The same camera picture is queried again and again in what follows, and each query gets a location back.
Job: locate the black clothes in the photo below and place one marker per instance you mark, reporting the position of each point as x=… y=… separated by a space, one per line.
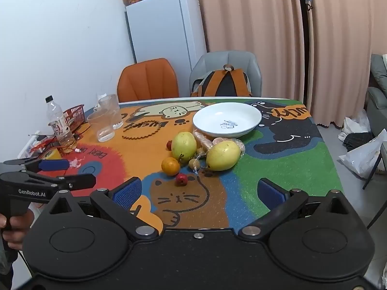
x=358 y=140

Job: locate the grey chair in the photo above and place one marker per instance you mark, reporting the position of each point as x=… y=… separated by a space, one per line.
x=251 y=66

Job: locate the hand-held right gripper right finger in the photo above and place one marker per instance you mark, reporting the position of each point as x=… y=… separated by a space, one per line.
x=270 y=195

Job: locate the white power strip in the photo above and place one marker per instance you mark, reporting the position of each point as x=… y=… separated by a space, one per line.
x=28 y=148

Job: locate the person's left hand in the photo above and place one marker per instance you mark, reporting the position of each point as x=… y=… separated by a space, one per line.
x=21 y=226

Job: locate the hanging curtain charm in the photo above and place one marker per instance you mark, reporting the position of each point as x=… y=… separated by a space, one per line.
x=307 y=0

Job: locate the orange and black backpack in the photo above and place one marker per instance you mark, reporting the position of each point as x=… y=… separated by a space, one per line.
x=223 y=83

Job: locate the orange tangerine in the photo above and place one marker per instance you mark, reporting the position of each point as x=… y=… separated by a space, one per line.
x=170 y=166

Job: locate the clear plastic cup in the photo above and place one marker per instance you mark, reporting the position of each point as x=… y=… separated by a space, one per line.
x=111 y=108
x=101 y=127

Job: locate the white plate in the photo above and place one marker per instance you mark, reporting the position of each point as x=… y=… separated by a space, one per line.
x=226 y=120

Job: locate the small red fruit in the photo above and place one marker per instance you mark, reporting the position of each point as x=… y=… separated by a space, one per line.
x=169 y=145
x=181 y=179

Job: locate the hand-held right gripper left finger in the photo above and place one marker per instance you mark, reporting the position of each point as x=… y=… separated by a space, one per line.
x=128 y=194

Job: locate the clear plastic bottle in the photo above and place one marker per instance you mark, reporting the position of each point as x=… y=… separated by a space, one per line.
x=60 y=123

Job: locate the orange chair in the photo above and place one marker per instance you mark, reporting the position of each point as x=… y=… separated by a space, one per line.
x=148 y=80

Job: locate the red plastic basket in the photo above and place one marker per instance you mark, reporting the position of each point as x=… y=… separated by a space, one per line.
x=74 y=115

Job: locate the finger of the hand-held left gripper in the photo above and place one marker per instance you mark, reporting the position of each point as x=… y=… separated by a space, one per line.
x=54 y=165
x=77 y=181

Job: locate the white refrigerator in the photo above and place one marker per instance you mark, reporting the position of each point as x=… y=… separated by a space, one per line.
x=164 y=27

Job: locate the grey sofa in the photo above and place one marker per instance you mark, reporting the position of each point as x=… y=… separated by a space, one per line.
x=378 y=102

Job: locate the green pear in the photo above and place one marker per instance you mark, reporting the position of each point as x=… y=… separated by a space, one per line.
x=183 y=146

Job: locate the pink curtain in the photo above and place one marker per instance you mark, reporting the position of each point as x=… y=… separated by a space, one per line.
x=251 y=21
x=341 y=36

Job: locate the printed cat table mat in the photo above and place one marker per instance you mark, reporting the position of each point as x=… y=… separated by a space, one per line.
x=290 y=163

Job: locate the plastic-wrapped pomelo segment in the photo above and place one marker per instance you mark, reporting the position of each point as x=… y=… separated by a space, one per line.
x=237 y=145
x=203 y=140

